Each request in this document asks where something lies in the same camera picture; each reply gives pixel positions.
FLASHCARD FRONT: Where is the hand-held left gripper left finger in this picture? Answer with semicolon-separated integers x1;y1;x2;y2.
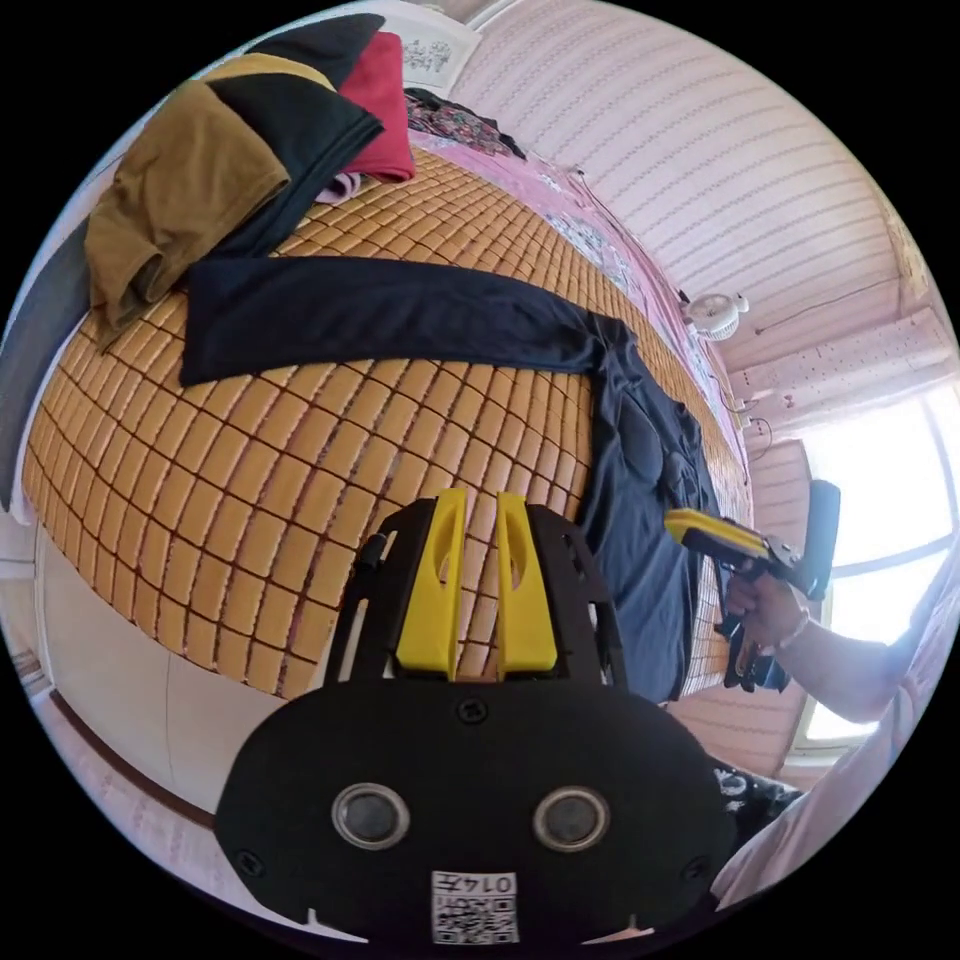
395;488;468;682

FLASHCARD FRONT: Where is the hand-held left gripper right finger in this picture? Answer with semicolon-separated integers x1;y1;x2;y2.
496;491;559;681

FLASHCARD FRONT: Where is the person's right forearm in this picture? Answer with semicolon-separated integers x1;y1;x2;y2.
772;608;913;725

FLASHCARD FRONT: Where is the black long sleeve shirt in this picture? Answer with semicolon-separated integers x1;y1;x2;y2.
179;257;727;703

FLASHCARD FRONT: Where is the person's right hand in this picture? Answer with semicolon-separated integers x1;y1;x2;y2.
724;571;813;663

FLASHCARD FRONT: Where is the window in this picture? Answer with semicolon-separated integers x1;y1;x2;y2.
794;389;958;759

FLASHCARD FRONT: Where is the small white fan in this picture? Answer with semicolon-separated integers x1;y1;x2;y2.
684;292;751;343

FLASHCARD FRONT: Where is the bed with woven mat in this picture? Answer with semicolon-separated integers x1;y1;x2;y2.
0;142;760;706

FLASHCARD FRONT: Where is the person's body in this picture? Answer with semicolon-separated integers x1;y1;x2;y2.
704;517;960;913

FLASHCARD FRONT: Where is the dark floral garment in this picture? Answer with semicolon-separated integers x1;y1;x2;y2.
403;87;528;160

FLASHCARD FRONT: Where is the pile of clothes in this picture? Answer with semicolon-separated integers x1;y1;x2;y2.
82;11;418;350

